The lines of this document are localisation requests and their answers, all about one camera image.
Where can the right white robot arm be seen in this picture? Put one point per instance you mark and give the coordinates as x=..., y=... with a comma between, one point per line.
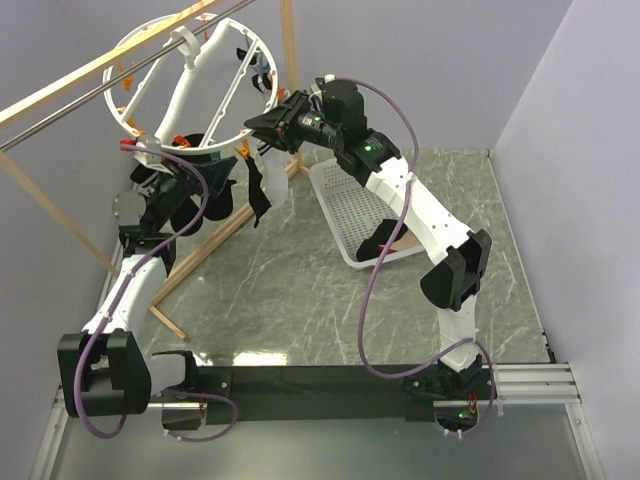
x=459, y=255

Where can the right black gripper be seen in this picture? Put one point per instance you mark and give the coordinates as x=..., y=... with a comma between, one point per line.
x=277, y=125

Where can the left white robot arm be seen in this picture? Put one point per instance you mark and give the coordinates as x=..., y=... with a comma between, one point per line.
x=151, y=217

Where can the white round clip hanger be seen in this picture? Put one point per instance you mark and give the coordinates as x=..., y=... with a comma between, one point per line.
x=256, y=57

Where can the wooden rack frame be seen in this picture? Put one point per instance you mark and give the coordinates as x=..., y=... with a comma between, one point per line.
x=106, y=61

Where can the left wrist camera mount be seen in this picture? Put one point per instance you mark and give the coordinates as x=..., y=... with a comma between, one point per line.
x=148, y=153

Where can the white plastic mesh basket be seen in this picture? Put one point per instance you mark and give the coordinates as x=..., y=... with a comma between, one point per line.
x=352, y=212

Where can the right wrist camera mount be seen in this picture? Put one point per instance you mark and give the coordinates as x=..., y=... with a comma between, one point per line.
x=319, y=88

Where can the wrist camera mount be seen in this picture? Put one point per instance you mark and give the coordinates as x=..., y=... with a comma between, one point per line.
x=148, y=153
x=319, y=88

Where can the black beige red sock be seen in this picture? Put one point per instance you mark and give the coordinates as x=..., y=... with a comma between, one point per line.
x=373, y=246

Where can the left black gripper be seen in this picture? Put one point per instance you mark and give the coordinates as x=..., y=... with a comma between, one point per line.
x=214, y=172

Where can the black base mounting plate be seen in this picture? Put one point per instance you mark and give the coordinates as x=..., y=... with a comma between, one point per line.
x=320, y=395

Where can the black striped sock at left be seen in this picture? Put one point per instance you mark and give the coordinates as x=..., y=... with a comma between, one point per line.
x=221, y=207

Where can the white striped hanging sock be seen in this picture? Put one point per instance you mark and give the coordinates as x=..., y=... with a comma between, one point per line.
x=275, y=164

